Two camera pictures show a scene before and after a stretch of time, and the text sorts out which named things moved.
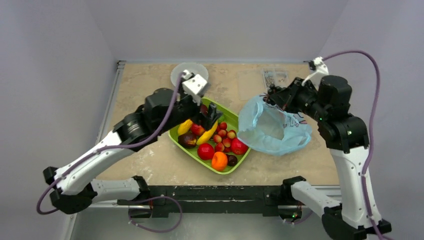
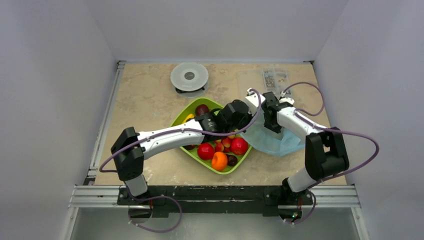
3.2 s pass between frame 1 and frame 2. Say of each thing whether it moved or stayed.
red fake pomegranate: stayed
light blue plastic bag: stayed
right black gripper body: moved
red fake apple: stayed
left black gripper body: moved
